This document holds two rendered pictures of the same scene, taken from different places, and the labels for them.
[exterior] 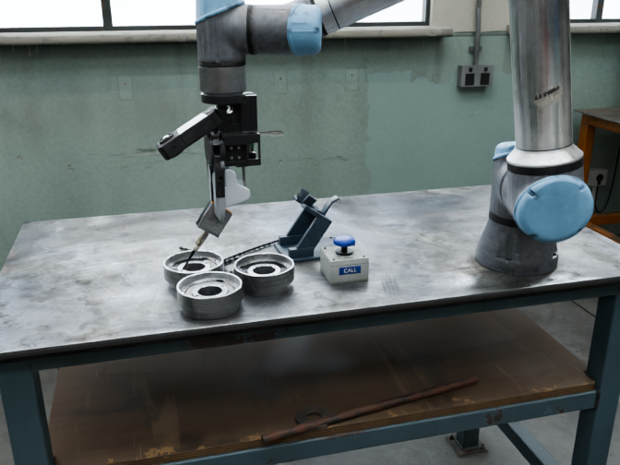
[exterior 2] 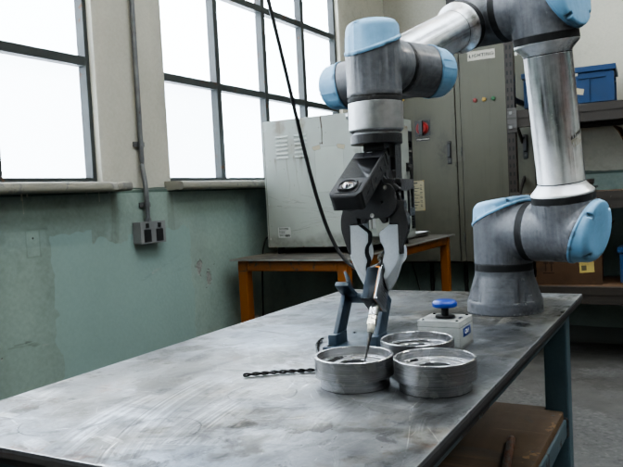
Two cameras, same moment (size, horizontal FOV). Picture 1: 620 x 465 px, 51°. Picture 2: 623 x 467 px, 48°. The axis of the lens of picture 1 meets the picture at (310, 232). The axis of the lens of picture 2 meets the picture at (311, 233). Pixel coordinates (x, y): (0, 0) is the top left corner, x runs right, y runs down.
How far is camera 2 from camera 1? 1.05 m
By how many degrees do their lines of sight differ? 49
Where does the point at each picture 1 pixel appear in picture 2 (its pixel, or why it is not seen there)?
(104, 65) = not seen: outside the picture
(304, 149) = not seen: outside the picture
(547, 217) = (596, 235)
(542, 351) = (498, 410)
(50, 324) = (348, 454)
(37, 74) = not seen: outside the picture
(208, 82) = (387, 116)
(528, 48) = (563, 97)
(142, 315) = (407, 413)
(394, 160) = (86, 337)
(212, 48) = (391, 77)
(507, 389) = (536, 436)
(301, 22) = (449, 59)
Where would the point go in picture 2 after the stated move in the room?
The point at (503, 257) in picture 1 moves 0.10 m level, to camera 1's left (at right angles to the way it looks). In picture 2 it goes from (518, 302) to (493, 309)
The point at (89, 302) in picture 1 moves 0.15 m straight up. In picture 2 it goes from (315, 429) to (309, 292)
